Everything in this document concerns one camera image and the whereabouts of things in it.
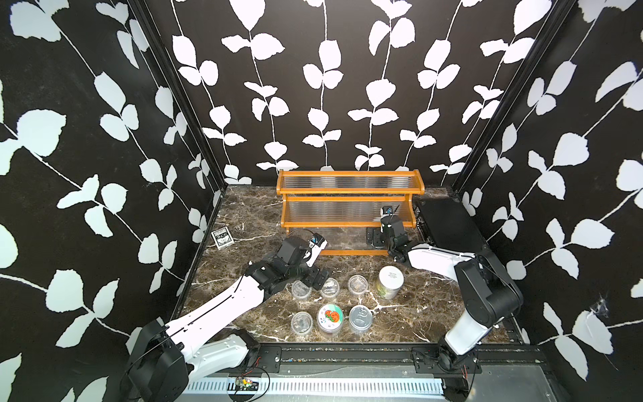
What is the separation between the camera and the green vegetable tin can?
78 cm

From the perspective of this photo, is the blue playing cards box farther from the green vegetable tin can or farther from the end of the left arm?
the green vegetable tin can

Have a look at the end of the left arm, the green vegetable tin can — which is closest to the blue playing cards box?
the end of the left arm

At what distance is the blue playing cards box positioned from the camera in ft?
3.28
